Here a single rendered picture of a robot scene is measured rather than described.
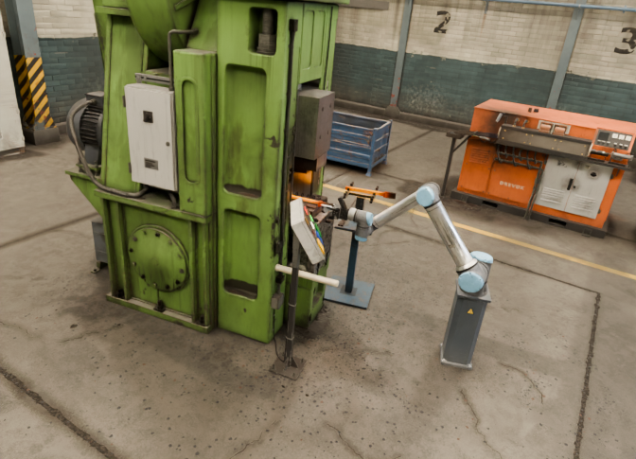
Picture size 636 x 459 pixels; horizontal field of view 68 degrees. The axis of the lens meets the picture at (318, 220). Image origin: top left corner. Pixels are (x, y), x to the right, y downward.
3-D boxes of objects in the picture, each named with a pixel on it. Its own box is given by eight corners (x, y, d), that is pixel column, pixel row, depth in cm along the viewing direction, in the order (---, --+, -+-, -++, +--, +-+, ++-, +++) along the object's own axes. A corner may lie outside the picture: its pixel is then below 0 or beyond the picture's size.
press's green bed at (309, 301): (324, 305, 396) (329, 256, 377) (308, 330, 364) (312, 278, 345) (265, 288, 412) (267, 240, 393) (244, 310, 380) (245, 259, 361)
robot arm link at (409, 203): (438, 174, 312) (363, 220, 352) (432, 179, 302) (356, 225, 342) (448, 189, 312) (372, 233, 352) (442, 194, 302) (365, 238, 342)
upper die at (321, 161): (326, 164, 333) (326, 150, 329) (315, 171, 315) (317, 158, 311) (272, 153, 345) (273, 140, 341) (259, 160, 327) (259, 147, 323)
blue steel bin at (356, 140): (387, 164, 772) (393, 120, 741) (370, 176, 706) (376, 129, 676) (321, 149, 816) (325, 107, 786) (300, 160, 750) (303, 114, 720)
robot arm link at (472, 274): (492, 278, 305) (436, 178, 302) (486, 291, 291) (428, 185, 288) (470, 286, 314) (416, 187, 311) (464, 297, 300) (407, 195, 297)
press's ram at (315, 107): (333, 147, 340) (339, 90, 323) (314, 160, 307) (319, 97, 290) (280, 136, 352) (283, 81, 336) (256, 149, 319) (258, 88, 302)
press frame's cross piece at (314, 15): (322, 78, 326) (327, 2, 306) (298, 85, 291) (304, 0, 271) (264, 70, 339) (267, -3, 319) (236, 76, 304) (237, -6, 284)
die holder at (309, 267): (329, 256, 377) (335, 204, 358) (312, 278, 344) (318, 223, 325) (267, 239, 393) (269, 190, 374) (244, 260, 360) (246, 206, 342)
